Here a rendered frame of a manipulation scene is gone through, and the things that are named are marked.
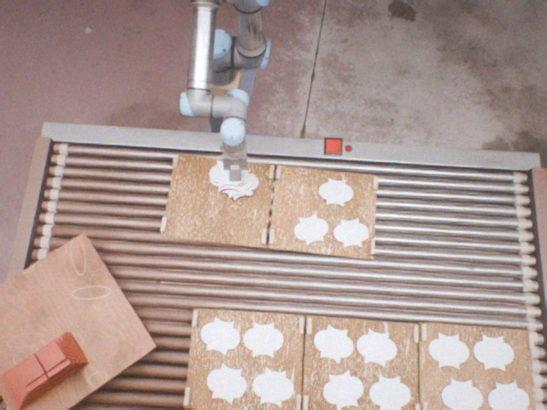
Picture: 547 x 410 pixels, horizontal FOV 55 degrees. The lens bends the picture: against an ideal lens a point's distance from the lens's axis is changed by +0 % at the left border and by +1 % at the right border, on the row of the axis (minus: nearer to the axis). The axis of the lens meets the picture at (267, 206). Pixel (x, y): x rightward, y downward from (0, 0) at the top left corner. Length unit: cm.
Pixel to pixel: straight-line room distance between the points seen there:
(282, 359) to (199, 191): 72
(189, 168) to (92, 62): 164
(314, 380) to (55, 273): 100
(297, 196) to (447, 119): 162
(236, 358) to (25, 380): 69
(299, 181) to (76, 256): 90
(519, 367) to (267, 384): 92
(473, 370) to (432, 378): 15
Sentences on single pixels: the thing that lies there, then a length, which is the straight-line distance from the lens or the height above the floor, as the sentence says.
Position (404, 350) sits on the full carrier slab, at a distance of 207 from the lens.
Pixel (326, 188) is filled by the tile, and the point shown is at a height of 95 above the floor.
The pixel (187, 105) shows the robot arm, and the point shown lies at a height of 141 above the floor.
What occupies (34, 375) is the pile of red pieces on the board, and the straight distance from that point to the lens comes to 184.
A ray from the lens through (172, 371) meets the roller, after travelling 203.
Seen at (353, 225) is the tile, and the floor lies 95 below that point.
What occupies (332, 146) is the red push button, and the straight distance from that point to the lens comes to 222.
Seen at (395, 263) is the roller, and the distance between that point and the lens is 212.
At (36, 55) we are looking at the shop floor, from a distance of 379.
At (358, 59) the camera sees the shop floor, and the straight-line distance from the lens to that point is 358.
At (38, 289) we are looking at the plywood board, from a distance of 206.
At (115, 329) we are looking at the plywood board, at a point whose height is 104.
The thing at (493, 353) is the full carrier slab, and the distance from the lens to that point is 217.
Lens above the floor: 293
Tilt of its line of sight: 72 degrees down
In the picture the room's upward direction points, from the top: 4 degrees clockwise
